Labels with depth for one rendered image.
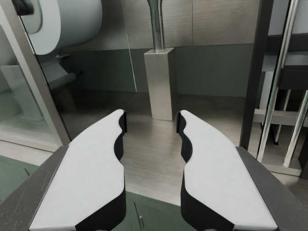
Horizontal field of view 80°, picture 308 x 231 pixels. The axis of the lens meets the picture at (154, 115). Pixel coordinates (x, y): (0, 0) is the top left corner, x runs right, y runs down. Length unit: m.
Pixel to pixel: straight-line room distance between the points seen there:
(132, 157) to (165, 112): 0.24
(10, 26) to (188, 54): 0.66
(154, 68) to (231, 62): 0.37
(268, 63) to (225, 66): 0.46
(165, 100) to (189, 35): 0.33
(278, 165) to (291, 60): 0.26
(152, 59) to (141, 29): 0.32
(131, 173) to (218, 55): 0.62
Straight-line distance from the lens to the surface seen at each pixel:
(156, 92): 0.72
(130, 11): 0.99
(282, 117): 0.51
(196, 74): 0.94
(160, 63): 0.68
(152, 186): 0.52
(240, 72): 0.92
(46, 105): 0.63
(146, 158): 0.59
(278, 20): 0.46
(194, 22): 0.90
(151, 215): 0.62
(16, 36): 0.59
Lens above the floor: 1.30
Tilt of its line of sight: 29 degrees down
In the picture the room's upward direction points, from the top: 7 degrees counter-clockwise
